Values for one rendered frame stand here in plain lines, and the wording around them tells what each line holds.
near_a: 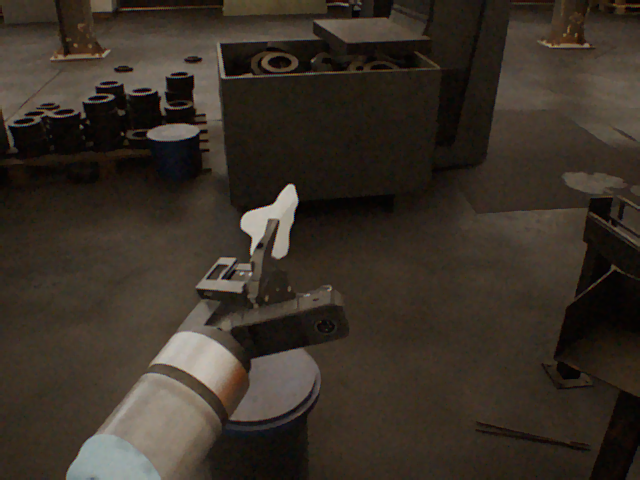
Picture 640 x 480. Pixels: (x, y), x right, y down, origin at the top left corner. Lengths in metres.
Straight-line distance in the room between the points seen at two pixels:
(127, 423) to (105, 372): 1.69
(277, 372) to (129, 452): 0.96
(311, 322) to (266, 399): 0.82
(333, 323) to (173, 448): 0.19
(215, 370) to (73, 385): 1.67
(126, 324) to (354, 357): 0.88
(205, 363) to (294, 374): 0.90
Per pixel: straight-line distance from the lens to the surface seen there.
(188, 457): 0.54
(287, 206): 0.65
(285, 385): 1.42
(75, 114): 3.73
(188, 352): 0.56
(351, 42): 3.17
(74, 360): 2.31
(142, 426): 0.53
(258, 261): 0.61
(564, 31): 7.84
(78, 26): 7.16
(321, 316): 0.58
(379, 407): 1.99
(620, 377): 1.32
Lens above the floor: 1.40
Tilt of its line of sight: 29 degrees down
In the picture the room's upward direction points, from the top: straight up
